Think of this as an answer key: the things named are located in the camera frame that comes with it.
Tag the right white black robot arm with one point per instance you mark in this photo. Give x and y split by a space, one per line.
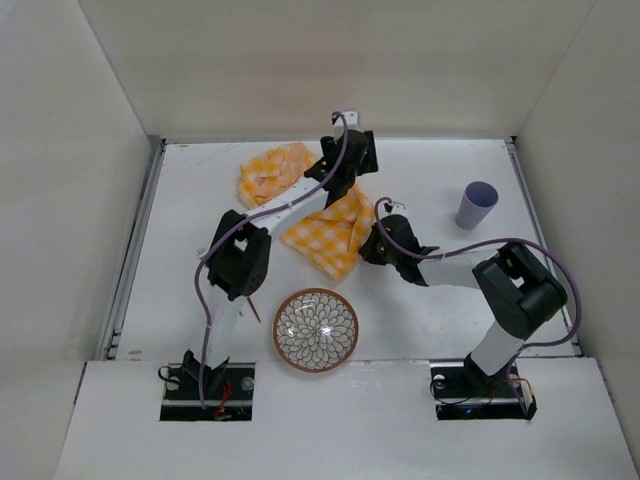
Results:
521 293

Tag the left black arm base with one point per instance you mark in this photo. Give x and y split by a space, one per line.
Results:
220 394

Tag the yellow white checkered cloth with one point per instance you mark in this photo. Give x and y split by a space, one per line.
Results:
329 239

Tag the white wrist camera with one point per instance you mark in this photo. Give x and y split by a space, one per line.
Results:
345 120
394 208

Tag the copper spoon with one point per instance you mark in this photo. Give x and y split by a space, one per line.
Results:
253 309

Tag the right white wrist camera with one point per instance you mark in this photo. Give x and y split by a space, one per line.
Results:
394 208

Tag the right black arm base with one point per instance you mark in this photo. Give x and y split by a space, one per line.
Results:
460 393

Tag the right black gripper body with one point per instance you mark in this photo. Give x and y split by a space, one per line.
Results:
376 245

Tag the floral patterned bowl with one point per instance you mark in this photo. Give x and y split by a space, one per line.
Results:
315 330

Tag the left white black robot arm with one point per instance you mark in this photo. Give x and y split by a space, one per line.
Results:
236 264

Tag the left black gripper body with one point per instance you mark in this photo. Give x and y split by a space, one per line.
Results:
368 151

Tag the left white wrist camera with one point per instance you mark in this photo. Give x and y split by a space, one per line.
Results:
345 120

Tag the lilac paper cup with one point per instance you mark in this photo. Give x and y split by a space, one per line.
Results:
477 201

